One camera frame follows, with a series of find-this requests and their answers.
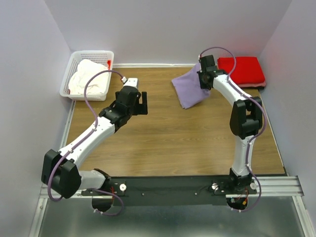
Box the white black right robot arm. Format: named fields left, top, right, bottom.
left=197, top=55, right=263, bottom=194

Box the red garment in basket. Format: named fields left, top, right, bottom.
left=107, top=59, right=113, bottom=70

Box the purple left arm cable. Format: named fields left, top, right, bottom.
left=47, top=70, right=128, bottom=217

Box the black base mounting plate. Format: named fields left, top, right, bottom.
left=80, top=174, right=257, bottom=207

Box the white plastic laundry basket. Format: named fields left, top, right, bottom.
left=60, top=50, right=114, bottom=101

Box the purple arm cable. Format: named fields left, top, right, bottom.
left=198, top=46, right=268, bottom=213
left=47, top=70, right=128, bottom=217

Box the white crumpled t shirt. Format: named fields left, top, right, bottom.
left=68, top=59, right=109, bottom=95

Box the folded red t shirt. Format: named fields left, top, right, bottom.
left=230, top=57, right=266, bottom=85

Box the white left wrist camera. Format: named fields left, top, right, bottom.
left=121, top=77, right=139, bottom=89

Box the folded black t shirt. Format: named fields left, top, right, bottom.
left=243, top=86, right=265, bottom=90

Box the folded pink t shirt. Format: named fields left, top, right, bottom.
left=238, top=81, right=266, bottom=88

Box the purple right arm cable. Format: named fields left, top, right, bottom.
left=198, top=46, right=268, bottom=213

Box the purple t shirt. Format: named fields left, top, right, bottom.
left=171, top=63, right=211, bottom=109

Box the aluminium frame rail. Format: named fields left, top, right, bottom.
left=30, top=176, right=314, bottom=237

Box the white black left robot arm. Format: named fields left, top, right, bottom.
left=41, top=86, right=148, bottom=198

